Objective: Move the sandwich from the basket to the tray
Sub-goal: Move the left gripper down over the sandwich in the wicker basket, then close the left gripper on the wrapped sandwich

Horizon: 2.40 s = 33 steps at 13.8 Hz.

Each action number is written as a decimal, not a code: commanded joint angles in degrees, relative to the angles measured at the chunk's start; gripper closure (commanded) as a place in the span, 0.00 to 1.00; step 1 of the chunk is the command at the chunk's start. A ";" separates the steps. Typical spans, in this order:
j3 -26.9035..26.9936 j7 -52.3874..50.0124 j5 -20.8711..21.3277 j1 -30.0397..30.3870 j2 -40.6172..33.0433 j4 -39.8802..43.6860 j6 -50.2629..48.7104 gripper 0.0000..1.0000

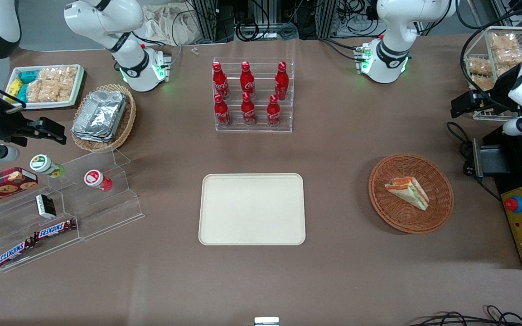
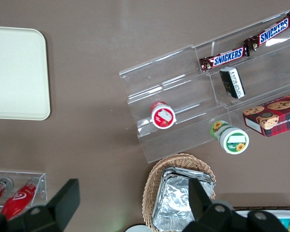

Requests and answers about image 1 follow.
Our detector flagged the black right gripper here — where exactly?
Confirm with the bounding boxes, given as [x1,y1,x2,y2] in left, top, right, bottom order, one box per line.
[0,107,67,146]

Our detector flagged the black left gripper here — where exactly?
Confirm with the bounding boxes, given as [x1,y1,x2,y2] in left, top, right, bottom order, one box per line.
[450,68,522,120]

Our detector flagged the triangular sandwich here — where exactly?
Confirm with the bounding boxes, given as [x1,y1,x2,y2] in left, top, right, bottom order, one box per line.
[384,176,430,212]

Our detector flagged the white rectangular snack tray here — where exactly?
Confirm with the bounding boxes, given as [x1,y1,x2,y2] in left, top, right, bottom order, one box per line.
[5,64,85,110]

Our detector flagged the light oval wicker basket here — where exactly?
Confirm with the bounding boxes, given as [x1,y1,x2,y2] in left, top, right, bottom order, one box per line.
[71,84,137,152]

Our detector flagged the brown round wicker basket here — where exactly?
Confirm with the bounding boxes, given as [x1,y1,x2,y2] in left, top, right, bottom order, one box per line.
[368,153,454,235]

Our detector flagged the cream plastic tray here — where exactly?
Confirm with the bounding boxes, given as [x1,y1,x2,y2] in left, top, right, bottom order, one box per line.
[198,173,306,246]

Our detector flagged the bagged fried snack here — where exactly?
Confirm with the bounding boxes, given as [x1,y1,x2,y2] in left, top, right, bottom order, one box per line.
[469,74,496,91]
[489,34,518,51]
[493,48,522,67]
[467,58,493,76]

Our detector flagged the green lidded drink bottle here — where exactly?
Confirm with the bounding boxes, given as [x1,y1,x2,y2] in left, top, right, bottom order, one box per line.
[29,154,66,178]

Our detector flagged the clear rice cracker bag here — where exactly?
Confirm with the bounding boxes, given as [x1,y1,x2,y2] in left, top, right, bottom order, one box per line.
[52,67,79,103]
[26,68,58,103]

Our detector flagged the stacked aluminium foil containers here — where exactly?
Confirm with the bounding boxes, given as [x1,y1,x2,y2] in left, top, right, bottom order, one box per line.
[71,90,128,144]

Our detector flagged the red lidded drink bottle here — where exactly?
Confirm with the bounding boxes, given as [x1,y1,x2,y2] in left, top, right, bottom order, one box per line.
[84,169,114,192]

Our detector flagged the red cookie box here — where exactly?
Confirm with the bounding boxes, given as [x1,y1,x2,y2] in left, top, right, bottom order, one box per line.
[0,167,39,210]

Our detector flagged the small black box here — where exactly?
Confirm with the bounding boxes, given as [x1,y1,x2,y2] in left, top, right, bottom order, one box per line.
[35,194,57,220]

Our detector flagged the black sealing machine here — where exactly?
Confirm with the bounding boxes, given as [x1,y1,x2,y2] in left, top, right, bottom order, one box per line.
[471,121,522,270]

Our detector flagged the clear acrylic stepped shelf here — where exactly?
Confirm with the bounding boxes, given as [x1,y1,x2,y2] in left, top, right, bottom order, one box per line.
[0,147,145,273]

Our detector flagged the Snickers chocolate bar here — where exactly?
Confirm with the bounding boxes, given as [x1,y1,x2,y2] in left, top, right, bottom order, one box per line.
[33,218,77,241]
[0,238,35,268]

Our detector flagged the red emergency stop button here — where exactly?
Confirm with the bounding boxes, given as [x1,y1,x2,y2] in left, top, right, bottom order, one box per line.
[504,195,522,214]

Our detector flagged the white cloth bag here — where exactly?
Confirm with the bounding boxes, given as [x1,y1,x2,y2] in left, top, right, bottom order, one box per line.
[144,4,197,47]

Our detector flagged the red cola bottle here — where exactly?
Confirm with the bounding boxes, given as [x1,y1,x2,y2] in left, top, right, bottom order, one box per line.
[214,93,232,127]
[267,94,281,128]
[213,62,230,101]
[275,61,290,101]
[241,92,257,126]
[240,61,256,98]

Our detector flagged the clear acrylic bottle rack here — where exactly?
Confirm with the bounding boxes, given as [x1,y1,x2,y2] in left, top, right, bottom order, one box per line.
[213,57,295,134]

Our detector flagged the black machine power cable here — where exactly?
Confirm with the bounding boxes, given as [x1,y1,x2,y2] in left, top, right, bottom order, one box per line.
[446,121,503,202]

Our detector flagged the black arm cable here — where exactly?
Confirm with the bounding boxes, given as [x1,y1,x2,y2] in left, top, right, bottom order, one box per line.
[459,0,522,104]

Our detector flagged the white wire rack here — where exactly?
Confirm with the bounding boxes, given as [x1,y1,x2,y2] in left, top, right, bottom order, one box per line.
[463,26,522,121]

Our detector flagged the aluminium frame with cables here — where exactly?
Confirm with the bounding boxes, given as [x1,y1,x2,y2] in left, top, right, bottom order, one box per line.
[188,0,382,42]

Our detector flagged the black floor cables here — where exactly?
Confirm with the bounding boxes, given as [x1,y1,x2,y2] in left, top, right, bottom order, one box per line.
[407,305,522,326]

